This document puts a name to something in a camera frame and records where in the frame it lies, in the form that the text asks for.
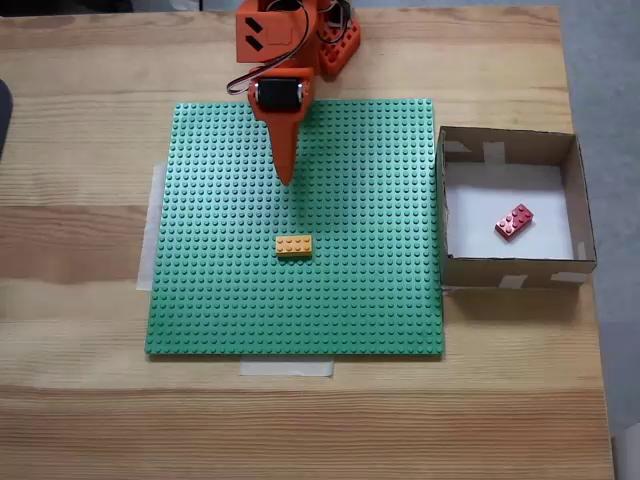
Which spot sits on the translucent masking tape strip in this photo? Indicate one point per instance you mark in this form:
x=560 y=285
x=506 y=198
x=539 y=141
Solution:
x=287 y=367
x=150 y=225

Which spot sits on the green lego baseplate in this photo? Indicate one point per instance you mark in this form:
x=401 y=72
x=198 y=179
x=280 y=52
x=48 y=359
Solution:
x=350 y=300

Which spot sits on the yellow lego block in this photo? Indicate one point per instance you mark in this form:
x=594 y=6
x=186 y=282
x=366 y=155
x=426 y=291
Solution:
x=294 y=246

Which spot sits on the black rounded object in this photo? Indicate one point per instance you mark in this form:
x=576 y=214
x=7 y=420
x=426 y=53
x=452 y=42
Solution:
x=4 y=120

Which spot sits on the red lego block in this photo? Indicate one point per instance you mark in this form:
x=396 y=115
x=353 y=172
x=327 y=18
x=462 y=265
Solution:
x=515 y=222

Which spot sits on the cardboard box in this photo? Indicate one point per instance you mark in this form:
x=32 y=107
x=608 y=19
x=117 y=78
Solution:
x=475 y=210

